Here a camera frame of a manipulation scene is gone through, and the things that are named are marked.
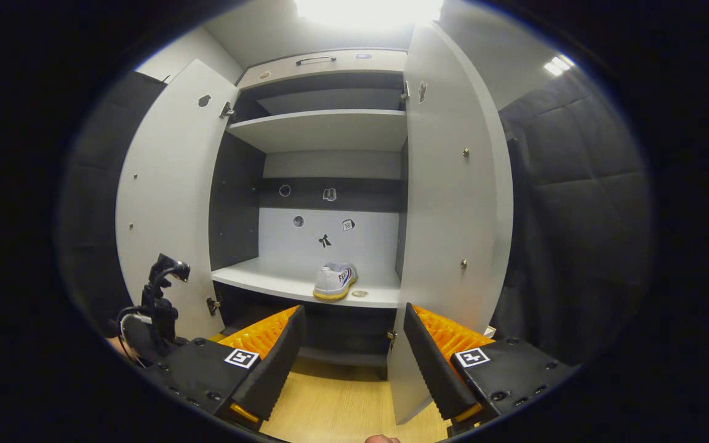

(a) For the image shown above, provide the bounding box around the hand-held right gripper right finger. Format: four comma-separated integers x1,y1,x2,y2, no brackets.
403,303,577,434

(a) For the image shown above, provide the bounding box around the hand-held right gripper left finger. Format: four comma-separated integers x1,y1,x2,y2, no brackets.
145,305,307,431

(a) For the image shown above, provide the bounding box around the white canvas shoe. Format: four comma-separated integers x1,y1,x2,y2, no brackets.
313,262,359,301

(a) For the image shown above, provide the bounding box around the grey cabinet door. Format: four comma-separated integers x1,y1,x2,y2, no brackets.
387,23,514,425
116,59,241,341

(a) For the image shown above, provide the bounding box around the black backdrop cloth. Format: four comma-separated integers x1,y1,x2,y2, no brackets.
59,68,654,367

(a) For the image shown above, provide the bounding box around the ceiling light panel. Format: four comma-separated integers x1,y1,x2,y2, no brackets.
544,54,575,77
296,0,444,28

